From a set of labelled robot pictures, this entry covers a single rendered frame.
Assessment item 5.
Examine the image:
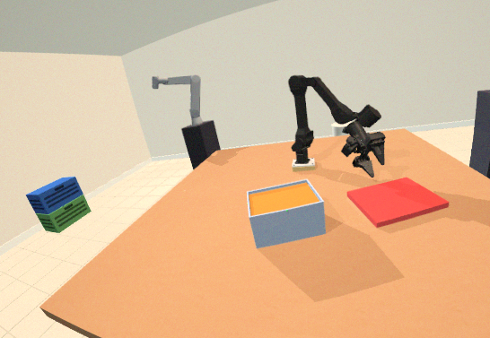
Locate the red lid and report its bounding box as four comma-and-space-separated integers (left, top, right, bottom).
347, 178, 449, 228

